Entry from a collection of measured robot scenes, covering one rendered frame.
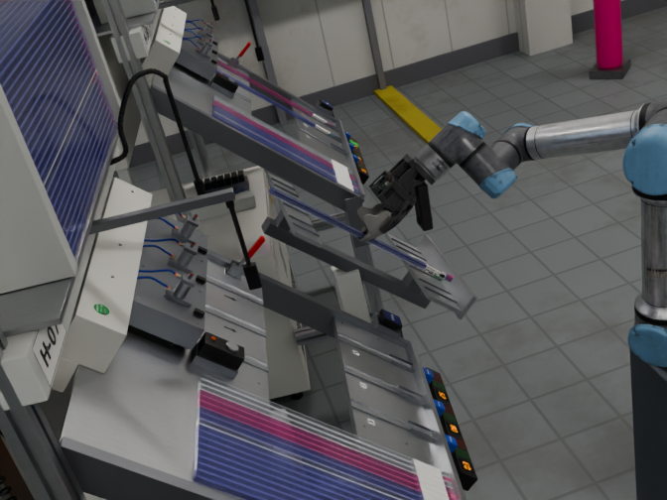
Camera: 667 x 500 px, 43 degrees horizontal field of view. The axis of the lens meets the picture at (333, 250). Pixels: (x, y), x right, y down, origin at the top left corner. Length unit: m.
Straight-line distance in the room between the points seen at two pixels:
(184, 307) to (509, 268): 2.19
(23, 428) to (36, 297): 0.16
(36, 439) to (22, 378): 0.09
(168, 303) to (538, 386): 1.70
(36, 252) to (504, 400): 1.99
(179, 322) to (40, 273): 0.35
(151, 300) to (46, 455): 0.39
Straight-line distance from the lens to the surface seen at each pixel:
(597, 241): 3.61
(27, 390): 1.08
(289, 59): 5.34
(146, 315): 1.43
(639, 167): 1.67
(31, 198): 1.11
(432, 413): 1.75
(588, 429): 2.75
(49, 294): 1.14
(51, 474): 1.16
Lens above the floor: 1.89
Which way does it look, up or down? 30 degrees down
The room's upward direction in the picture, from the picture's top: 14 degrees counter-clockwise
